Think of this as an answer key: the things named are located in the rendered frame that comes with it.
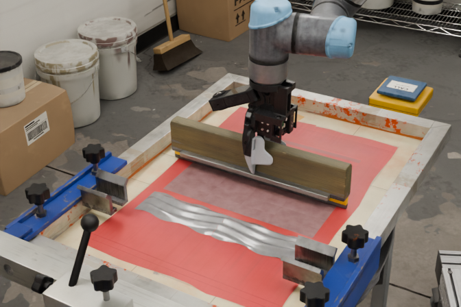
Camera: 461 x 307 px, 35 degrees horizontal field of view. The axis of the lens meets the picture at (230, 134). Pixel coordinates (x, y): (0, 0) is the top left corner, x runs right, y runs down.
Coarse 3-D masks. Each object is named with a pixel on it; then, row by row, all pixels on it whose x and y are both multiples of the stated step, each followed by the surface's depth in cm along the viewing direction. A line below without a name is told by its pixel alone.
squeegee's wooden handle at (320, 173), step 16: (176, 128) 156; (192, 128) 153; (208, 128) 152; (176, 144) 158; (192, 144) 155; (208, 144) 153; (224, 144) 150; (240, 144) 148; (272, 144) 146; (224, 160) 153; (240, 160) 150; (288, 160) 144; (304, 160) 142; (320, 160) 140; (336, 160) 140; (272, 176) 148; (288, 176) 146; (304, 176) 143; (320, 176) 141; (336, 176) 139; (336, 192) 141
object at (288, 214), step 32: (320, 128) 171; (384, 160) 158; (256, 192) 149; (288, 192) 149; (352, 192) 148; (288, 224) 140; (320, 224) 139; (192, 256) 132; (224, 256) 132; (256, 256) 132; (224, 288) 125; (256, 288) 124; (288, 288) 124
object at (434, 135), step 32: (320, 96) 177; (160, 128) 165; (384, 128) 169; (416, 128) 165; (448, 128) 162; (128, 160) 154; (416, 160) 151; (64, 224) 139; (384, 224) 133; (64, 256) 127; (160, 288) 119
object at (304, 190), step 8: (184, 152) 157; (200, 160) 154; (208, 160) 153; (216, 160) 153; (224, 168) 152; (232, 168) 151; (240, 168) 151; (248, 176) 149; (256, 176) 148; (264, 176) 148; (280, 184) 146; (288, 184) 145; (296, 184) 145; (304, 192) 144; (312, 192) 143; (320, 192) 143
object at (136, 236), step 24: (240, 120) 175; (168, 168) 158; (192, 168) 157; (144, 192) 150; (168, 192) 150; (192, 192) 150; (216, 192) 149; (240, 192) 149; (120, 216) 143; (144, 216) 143; (96, 240) 137; (120, 240) 137; (144, 240) 136; (168, 240) 136; (192, 240) 136; (144, 264) 131; (168, 264) 130
